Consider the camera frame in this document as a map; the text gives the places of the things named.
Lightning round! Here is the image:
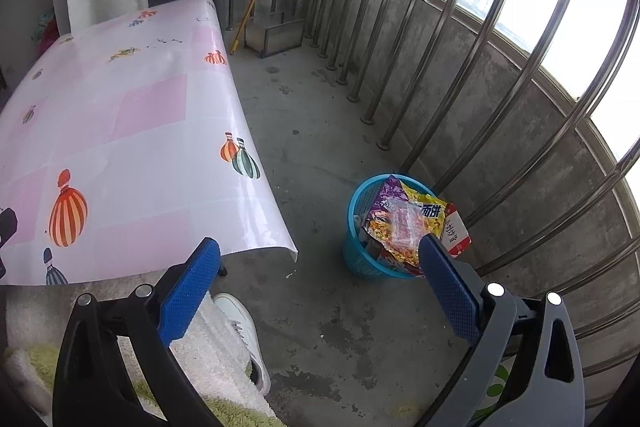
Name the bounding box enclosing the purple snack packet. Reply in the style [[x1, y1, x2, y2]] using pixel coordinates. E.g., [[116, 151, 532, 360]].
[[362, 175, 406, 228]]

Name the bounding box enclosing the white pink printed tablecloth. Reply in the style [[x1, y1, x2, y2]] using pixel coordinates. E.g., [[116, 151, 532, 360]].
[[0, 0, 299, 288]]

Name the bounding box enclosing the white shoe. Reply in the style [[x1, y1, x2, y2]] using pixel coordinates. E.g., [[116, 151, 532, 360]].
[[212, 293, 272, 395]]

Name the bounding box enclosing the pile of colourful clothes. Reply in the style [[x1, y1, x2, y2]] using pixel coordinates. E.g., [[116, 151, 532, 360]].
[[30, 9, 58, 52]]

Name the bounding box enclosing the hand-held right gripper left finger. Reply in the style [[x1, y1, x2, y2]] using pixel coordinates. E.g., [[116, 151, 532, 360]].
[[52, 237, 222, 427]]

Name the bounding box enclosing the red white snack bag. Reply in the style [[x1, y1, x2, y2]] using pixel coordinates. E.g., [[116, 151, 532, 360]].
[[440, 202, 472, 258]]

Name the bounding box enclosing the clear plastic packet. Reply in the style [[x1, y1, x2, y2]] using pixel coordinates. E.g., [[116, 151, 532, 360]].
[[387, 199, 426, 253]]

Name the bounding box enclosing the green white slipper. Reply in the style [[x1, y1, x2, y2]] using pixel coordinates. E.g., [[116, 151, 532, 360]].
[[470, 354, 513, 423]]

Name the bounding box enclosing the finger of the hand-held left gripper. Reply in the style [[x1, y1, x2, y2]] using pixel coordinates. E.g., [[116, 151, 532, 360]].
[[0, 208, 19, 253]]

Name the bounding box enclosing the metal balcony railing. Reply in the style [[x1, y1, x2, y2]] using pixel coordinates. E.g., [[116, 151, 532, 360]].
[[227, 0, 640, 408]]

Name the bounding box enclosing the bright yellow snack packet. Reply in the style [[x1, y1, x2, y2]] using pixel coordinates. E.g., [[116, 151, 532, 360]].
[[404, 186, 448, 239]]

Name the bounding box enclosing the metal dustpan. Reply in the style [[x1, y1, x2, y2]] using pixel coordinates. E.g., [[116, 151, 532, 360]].
[[244, 12, 306, 56]]

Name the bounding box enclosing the blue plastic mesh basket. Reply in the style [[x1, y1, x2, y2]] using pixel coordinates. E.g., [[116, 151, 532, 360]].
[[342, 173, 451, 280]]

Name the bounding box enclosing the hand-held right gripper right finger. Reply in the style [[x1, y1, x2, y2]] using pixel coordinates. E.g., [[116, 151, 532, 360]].
[[417, 234, 586, 427]]

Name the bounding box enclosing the fluffy white green robe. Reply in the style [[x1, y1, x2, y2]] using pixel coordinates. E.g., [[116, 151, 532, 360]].
[[0, 279, 281, 427]]

